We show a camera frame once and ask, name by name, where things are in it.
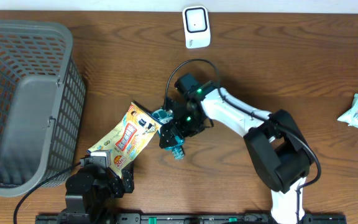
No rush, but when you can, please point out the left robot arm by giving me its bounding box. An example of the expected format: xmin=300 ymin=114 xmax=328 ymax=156
xmin=60 ymin=156 xmax=134 ymax=224

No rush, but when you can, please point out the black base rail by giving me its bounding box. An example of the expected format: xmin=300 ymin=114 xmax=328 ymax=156
xmin=35 ymin=212 xmax=348 ymax=224

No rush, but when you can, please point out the grey plastic shopping basket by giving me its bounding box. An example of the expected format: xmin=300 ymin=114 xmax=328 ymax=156
xmin=0 ymin=20 xmax=86 ymax=197

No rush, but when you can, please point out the right camera cable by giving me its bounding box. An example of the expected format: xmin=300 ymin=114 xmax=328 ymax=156
xmin=163 ymin=58 xmax=322 ymax=224

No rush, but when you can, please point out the white barcode scanner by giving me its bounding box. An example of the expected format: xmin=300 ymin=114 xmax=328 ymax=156
xmin=182 ymin=6 xmax=211 ymax=49

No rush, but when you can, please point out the camera cable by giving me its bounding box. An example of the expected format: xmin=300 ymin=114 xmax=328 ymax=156
xmin=163 ymin=58 xmax=322 ymax=224
xmin=12 ymin=161 xmax=83 ymax=224

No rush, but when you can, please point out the left camera cable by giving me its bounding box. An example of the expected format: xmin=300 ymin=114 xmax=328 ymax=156
xmin=12 ymin=161 xmax=83 ymax=224

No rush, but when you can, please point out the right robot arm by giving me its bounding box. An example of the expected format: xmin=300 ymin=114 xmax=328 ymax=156
xmin=160 ymin=73 xmax=321 ymax=223

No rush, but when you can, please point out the teal mouthwash bottle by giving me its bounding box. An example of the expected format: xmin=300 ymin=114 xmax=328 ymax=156
xmin=152 ymin=109 xmax=185 ymax=160

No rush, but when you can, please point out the yellow wet wipes bag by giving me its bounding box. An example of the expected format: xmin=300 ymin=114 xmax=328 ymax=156
xmin=88 ymin=102 xmax=162 ymax=177

